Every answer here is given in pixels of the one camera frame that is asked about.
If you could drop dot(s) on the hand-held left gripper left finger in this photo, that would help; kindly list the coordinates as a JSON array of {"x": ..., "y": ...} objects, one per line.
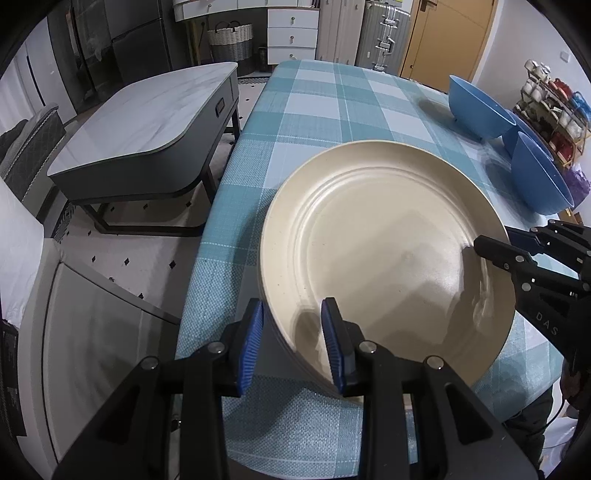
[{"x": 251, "y": 355}]

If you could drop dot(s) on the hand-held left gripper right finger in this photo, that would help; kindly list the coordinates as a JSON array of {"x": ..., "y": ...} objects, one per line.
[{"x": 333, "y": 355}]

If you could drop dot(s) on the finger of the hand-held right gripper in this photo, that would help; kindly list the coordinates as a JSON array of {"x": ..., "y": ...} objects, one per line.
[
  {"x": 558, "y": 244},
  {"x": 498, "y": 253}
]

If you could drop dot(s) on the blue bowl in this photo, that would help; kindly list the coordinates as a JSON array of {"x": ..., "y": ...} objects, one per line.
[
  {"x": 511, "y": 136},
  {"x": 480, "y": 110},
  {"x": 540, "y": 180}
]

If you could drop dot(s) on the large cream plate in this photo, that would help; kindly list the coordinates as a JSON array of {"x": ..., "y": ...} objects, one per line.
[{"x": 392, "y": 230}]

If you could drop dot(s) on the purple plastic bag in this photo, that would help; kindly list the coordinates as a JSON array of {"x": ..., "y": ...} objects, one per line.
[{"x": 579, "y": 182}]

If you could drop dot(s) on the wooden shoe rack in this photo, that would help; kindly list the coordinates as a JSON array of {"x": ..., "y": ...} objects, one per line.
[{"x": 575, "y": 145}]

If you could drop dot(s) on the blue plastic bag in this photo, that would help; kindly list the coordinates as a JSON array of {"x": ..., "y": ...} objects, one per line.
[{"x": 579, "y": 101}]

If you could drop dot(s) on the cream diamond pattern rug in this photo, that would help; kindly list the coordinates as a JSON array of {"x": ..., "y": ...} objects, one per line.
[{"x": 138, "y": 258}]

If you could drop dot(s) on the white grey furniture panel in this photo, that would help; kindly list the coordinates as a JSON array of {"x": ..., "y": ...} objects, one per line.
[{"x": 101, "y": 360}]

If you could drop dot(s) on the collection of sneakers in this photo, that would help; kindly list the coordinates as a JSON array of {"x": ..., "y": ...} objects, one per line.
[{"x": 538, "y": 76}]

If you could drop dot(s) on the tan wooden door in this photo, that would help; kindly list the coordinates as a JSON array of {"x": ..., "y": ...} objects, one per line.
[{"x": 443, "y": 41}]

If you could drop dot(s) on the teal checked tablecloth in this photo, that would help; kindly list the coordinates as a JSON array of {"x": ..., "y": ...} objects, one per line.
[{"x": 323, "y": 120}]

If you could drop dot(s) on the marble top coffee table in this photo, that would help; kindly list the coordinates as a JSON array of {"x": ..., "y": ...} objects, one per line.
[{"x": 138, "y": 129}]

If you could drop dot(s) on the silver suitcase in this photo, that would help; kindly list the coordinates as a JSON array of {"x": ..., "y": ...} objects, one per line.
[{"x": 383, "y": 27}]

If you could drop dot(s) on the beige suitcase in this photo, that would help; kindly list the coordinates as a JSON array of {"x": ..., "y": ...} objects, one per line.
[{"x": 339, "y": 27}]

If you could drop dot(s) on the white drawer cabinet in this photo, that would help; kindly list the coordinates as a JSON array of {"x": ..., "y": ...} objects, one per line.
[{"x": 292, "y": 34}]

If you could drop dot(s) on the dark quilted cushion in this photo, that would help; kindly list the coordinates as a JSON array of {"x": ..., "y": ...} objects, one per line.
[{"x": 37, "y": 134}]

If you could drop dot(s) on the woven laundry basket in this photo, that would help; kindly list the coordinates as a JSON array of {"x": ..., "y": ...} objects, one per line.
[{"x": 231, "y": 44}]

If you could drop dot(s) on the grey fridge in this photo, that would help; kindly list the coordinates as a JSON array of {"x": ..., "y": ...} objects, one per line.
[{"x": 138, "y": 46}]

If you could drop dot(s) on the white wardrobe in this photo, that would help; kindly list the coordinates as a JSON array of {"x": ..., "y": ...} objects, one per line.
[{"x": 51, "y": 69}]

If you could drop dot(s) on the white desk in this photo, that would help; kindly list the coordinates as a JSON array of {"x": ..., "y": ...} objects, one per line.
[{"x": 221, "y": 7}]

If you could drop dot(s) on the dark glass wardrobe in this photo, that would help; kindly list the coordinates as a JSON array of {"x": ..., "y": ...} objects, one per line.
[{"x": 87, "y": 46}]

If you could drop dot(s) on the white light switch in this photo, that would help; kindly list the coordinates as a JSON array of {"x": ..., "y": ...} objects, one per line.
[{"x": 564, "y": 56}]

